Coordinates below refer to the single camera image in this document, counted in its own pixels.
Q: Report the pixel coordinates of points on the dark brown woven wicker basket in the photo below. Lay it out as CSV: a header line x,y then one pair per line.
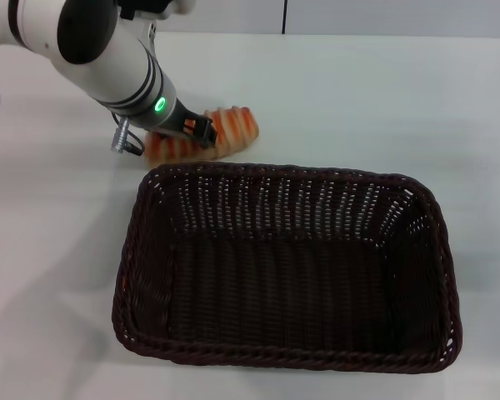
x,y
283,283

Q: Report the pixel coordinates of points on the orange striped bread loaf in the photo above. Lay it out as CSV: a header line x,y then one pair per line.
x,y
237,125

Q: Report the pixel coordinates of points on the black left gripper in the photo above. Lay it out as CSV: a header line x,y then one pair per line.
x,y
179,118

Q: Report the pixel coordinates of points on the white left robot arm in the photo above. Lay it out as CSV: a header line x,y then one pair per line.
x,y
104,54

